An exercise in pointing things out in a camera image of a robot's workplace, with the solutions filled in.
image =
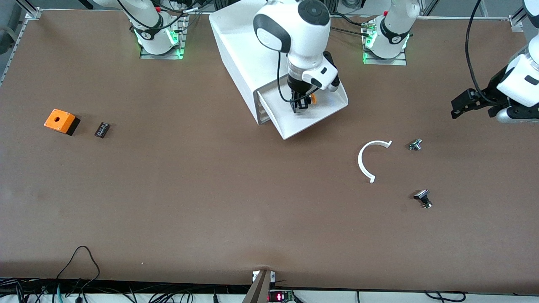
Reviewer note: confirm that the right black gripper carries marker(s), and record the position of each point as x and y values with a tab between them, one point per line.
298	91

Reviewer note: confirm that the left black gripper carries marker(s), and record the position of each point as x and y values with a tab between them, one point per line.
491	90

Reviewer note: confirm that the orange push button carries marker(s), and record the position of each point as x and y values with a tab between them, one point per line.
312	99

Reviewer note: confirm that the white drawer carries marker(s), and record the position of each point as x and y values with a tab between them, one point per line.
263	110
320	113
265	120

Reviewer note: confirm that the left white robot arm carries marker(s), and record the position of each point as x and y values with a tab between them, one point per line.
522	80

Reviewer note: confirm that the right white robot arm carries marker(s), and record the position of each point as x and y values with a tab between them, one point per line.
294	38

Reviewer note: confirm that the white drawer cabinet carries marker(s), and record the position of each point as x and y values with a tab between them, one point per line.
236	42

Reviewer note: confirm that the chrome metal fitting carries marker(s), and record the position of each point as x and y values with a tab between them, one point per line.
415	144

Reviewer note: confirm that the small black contact block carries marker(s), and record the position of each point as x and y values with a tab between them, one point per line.
102	129

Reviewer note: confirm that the circuit board with red display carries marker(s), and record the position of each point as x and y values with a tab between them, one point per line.
280	296

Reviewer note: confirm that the aluminium frame profile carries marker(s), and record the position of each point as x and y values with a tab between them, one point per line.
515	22
33	13

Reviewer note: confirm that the white semicircular plastic bracket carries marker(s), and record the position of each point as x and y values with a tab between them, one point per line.
360	162

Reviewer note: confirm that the black switch with grey cap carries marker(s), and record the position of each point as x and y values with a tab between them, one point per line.
421	195

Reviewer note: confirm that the brown wedge post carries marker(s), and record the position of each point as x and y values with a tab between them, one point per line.
259	290

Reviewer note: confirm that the orange button enclosure box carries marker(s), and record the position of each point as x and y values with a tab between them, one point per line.
59	120

